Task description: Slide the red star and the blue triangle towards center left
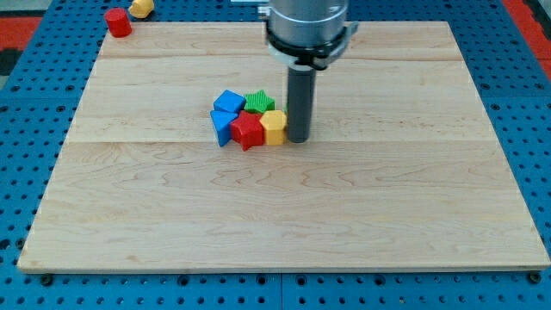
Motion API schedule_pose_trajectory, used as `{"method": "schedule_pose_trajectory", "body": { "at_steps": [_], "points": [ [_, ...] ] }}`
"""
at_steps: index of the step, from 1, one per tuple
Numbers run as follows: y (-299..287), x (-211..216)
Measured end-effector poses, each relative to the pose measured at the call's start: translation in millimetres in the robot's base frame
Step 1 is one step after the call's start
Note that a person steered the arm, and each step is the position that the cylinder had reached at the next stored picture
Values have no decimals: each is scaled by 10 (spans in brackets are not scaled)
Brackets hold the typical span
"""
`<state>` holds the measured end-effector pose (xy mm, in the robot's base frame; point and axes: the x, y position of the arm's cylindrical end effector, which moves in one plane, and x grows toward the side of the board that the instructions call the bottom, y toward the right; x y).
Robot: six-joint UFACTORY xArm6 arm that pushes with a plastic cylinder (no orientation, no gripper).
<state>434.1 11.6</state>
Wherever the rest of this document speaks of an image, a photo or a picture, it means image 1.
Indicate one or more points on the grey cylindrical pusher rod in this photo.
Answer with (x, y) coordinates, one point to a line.
(301, 89)

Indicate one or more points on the blue cube block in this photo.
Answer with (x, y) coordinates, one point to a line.
(229, 102)

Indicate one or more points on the wooden board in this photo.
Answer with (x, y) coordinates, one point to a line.
(402, 172)

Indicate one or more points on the green star block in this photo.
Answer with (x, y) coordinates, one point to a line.
(258, 102)

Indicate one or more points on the red star block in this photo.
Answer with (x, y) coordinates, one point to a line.
(247, 130)

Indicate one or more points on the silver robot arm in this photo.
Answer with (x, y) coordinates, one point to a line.
(308, 34)

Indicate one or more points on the yellow block at top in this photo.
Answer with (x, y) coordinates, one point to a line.
(141, 8)

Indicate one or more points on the yellow hexagon block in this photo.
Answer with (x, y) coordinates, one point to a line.
(274, 123)

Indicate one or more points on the red cylinder block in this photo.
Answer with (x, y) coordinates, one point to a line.
(118, 23)

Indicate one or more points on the blue triangle block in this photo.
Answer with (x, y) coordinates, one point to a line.
(222, 125)

